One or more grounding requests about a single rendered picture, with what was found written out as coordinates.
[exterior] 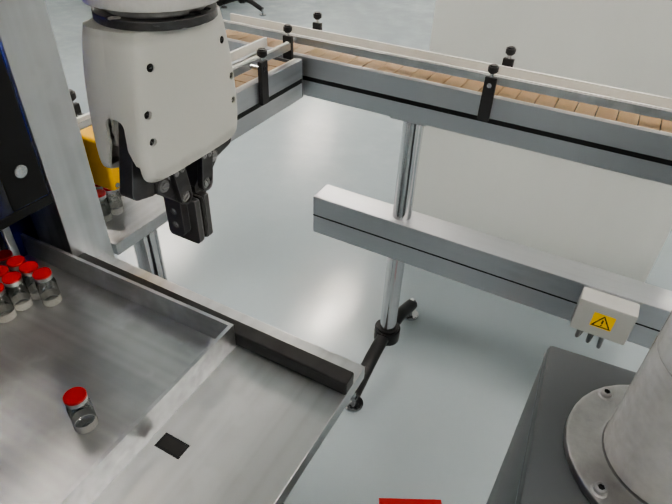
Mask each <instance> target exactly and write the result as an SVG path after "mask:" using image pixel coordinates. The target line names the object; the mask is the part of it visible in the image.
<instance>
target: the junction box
mask: <svg viewBox="0 0 672 504"><path fill-rule="evenodd" d="M639 309H640V305H639V304H637V303H634V302H631V301H628V300H625V299H622V298H619V297H616V296H613V295H610V294H606V293H603V292H600V291H597V290H594V289H591V288H588V287H584V288H583V290H582V292H581V295H580V297H579V299H578V302H577V304H576V307H575V309H574V312H573V314H572V318H571V321H570V327H572V328H575V329H578V330H581V331H584V332H587V333H589V334H592V335H595V336H598V337H601V338H604V339H606V340H609V341H612V342H615V343H618V344H621V345H624V344H625V343H626V341H627V339H628V337H629V335H630V333H631V331H632V329H633V327H634V325H635V323H636V321H637V319H638V316H639Z"/></svg>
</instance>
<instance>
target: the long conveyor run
mask: <svg viewBox="0 0 672 504"><path fill-rule="evenodd" d="M230 18H231V21H228V20H223V22H224V26H225V29H227V30H226V35H227V39H228V44H229V49H230V52H231V51H233V50H235V49H238V48H240V47H242V46H245V45H247V44H249V43H252V42H254V41H256V40H259V39H261V38H263V37H267V46H266V47H264V48H265V49H266V50H270V49H272V48H274V47H276V46H278V45H280V44H283V43H285V42H289V43H291V50H290V51H288V52H286V53H284V54H282V55H280V56H278V57H279V58H284V59H289V60H292V59H294V58H295V59H297V58H299V59H302V63H303V95H306V96H310V97H314V98H318V99H322V100H326V101H330V102H334V103H338V104H342V105H346V106H351V107H355V108H359V109H363V110H367V111H371V112H375V113H379V114H383V115H387V116H391V117H395V118H399V119H403V120H407V121H411V122H416V123H420V124H424V125H428V126H432V127H436V128H440V129H444V130H448V131H452V132H456V133H460V134H464V135H468V136H472V137H476V138H480V139H485V140H489V141H493V142H497V143H501V144H505V145H509V146H513V147H517V148H521V149H525V150H529V151H533V152H537V153H541V154H545V155H550V156H554V157H558V158H562V159H566V160H570V161H574V162H578V163H582V164H586V165H590V166H594V167H598V168H602V169H606V170H610V171H615V172H619V173H623V174H627V175H631V176H635V177H639V178H643V179H647V180H651V181H655V182H659V183H663V184H667V185H671V186H672V98H668V97H663V96H658V95H653V94H648V93H642V92H637V91H632V90H627V89H622V88H617V87H611V86H606V85H601V84H596V83H591V82H586V81H580V80H575V79H570V78H565V77H560V76H555V75H549V74H544V73H539V72H534V71H529V70H524V69H518V68H513V66H514V62H515V59H512V58H511V57H512V56H513V55H514V54H515V53H516V48H515V47H514V46H508V47H507V48H506V51H505V53H506V54H507V55H508V57H504V58H503V61H502V65H498V64H492V63H487V62H482V61H477V60H472V59H467V58H461V57H456V56H451V55H446V54H441V53H436V52H430V51H425V50H420V49H415V48H410V47H405V46H399V45H394V44H389V43H384V42H379V41H373V40H368V39H363V38H358V37H353V36H348V35H342V34H337V33H332V32H327V31H322V23H320V22H319V20H320V19H321V18H322V13H321V12H318V11H316V12H314V13H313V18H314V19H316V22H315V21H314V22H313V23H312V29H311V28H306V27H301V26H296V25H291V24H286V23H280V22H275V21H270V20H265V19H260V18H255V17H249V16H244V15H239V14H234V13H230Z"/></svg>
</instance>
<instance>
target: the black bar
mask: <svg viewBox="0 0 672 504"><path fill-rule="evenodd" d="M77 257H79V258H82V259H84V260H86V261H88V262H91V263H93V264H95V265H98V266H100V267H102V268H105V269H107V270H109V271H111V272H114V273H116V274H118V275H121V276H123V277H125V278H128V279H130V280H132V281H135V282H137V283H139V284H141V285H144V286H146V287H148V288H151V289H153V290H155V291H158V292H160V293H162V294H165V295H167V296H169V297H171V298H174V299H176V300H178V301H181V302H183V303H185V304H188V305H190V306H192V307H194V308H197V309H199V310H201V311H204V312H206V313H208V314H211V315H213V316H215V317H218V318H220V319H222V320H224V321H227V322H229V323H231V324H234V332H235V341H236V345H238V346H240V347H242V348H244V349H246V350H249V351H251V352H253V353H255V354H257V355H259V356H261V357H264V358H266V359H268V360H270V361H272V362H274V363H277V364H279V365H281V366H283V367H285V368H287V369H289V370H292V371H294V372H296V373H298V374H300V375H302V376H304V377H307V378H309V379H311V380H313V381H315V382H317V383H319V384H322V385H324V386H326V387H328V388H330V389H332V390H335V391H337V392H339V393H341V394H343V395H346V394H347V393H348V391H349V390H350V388H351V387H352V385H353V379H354V373H353V372H352V371H349V370H347V369H345V368H343V367H340V366H338V365H336V364H334V363H331V362H329V361H327V360H325V359H322V358H320V357H318V356H316V355H313V354H311V353H309V352H307V351H304V350H302V349H300V348H298V347H295V346H293V345H291V344H289V343H286V342H284V341H282V340H280V339H277V338H275V337H273V336H271V335H268V334H266V333H264V332H262V331H259V330H257V329H255V328H253V327H251V326H248V325H246V324H244V323H242V322H239V321H237V320H235V319H233V318H230V317H228V316H226V315H224V314H221V313H219V312H217V311H215V310H212V309H210V308H208V307H206V306H203V305H201V304H199V303H197V302H194V301H192V300H190V299H188V298H185V297H183V296H181V295H179V294H176V293H174V292H172V291H170V290H167V289H165V288H163V287H161V286H158V285H156V284H154V283H152V282H149V281H147V280H145V279H143V278H140V277H138V276H136V275H134V274H131V273H129V272H127V271H125V270H122V269H120V268H118V267H116V266H113V265H111V264H109V263H107V262H104V261H102V260H100V259H98V258H95V257H93V256H91V255H89V254H86V253H82V254H80V255H79V256H77Z"/></svg>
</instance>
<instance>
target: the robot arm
mask: <svg viewBox="0 0 672 504"><path fill-rule="evenodd" d="M82 1H83V2H84V3H85V4H87V5H89V6H92V7H91V11H92V15H93V18H91V19H88V20H86V21H84V22H83V29H82V50H83V67H84V78H85V86H86V93H87V100H88V106H89V112H90V118H91V123H92V128H93V133H94V138H95V142H96V147H97V150H98V154H99V157H100V160H101V163H102V164H103V166H105V167H107V168H119V179H120V194H121V195H122V196H125V197H127V198H130V199H133V200H135V201H139V200H142V199H146V198H149V197H152V196H154V195H155V194H157V195H160V196H162V197H163V198H164V203H165V208H166V214H167V219H168V225H169V229H170V231H171V233H172V234H174V235H177V236H179V237H182V238H184V239H187V240H190V241H192V242H195V243H197V244H199V243H201V242H202V241H203V240H204V237H208V236H210V235H211V234H212V233H213V228H212V220H211V212H210V204H209V196H208V193H207V192H206V191H207V190H209V189H210V188H211V187H212V184H213V167H214V164H215V162H216V159H217V156H218V155H219V154H220V153H221V152H222V151H223V150H224V149H225V148H226V147H227V146H228V145H229V144H230V142H231V137H232V136H233V135H234V133H235V132H236V129H237V99H236V89H235V81H234V73H233V67H232V61H231V55H230V49H229V44H228V39H227V35H226V30H225V26H224V22H223V18H222V15H221V11H220V8H219V6H218V5H217V3H216V2H217V1H218V0H82ZM168 177H170V180H169V179H168ZM564 449H565V454H566V459H567V462H568V465H569V467H570V470H571V473H572V475H573V477H574V479H575V481H576V482H577V484H578V486H579V488H580V489H581V491H582V492H583V494H584V495H585V496H586V498H587V499H588V500H589V502H590V503H591V504H672V310H671V312H670V314H669V316H668V318H667V319H666V321H665V323H664V325H663V326H662V328H661V330H660V332H659V333H658V335H657V337H656V339H655V341H654V342H653V344H652V346H651V348H650V349H649V351H648V353H647V355H646V357H645V358H644V360H643V362H642V364H641V365H640V367H639V369H638V371H637V373H636V374H635V376H634V378H633V380H632V382H631V383H630V385H613V386H606V387H602V388H599V389H596V390H593V391H592V392H590V393H588V394H587V395H585V396H583V397H582V398H581V399H580V400H579V401H578V402H577V403H576V404H575V406H574V408H573V409H572V411H571V413H570V415H569V417H568V419H567V422H566V425H565V429H564Z"/></svg>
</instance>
